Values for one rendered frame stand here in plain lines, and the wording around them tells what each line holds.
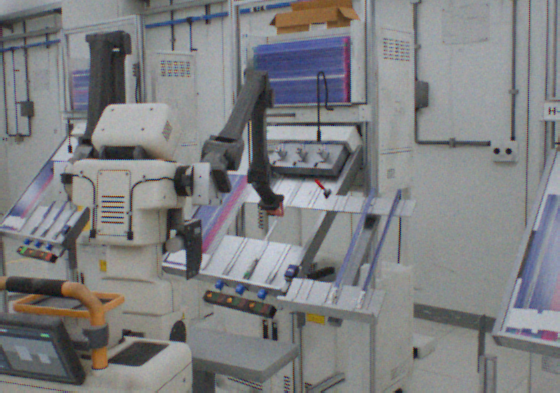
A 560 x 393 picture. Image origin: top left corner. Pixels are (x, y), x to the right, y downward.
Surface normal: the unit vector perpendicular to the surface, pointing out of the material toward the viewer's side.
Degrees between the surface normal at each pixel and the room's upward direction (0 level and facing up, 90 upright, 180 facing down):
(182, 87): 90
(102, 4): 90
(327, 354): 90
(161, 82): 90
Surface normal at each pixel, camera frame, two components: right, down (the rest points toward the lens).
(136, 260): -0.31, -0.04
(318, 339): -0.63, 0.09
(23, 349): -0.27, 0.51
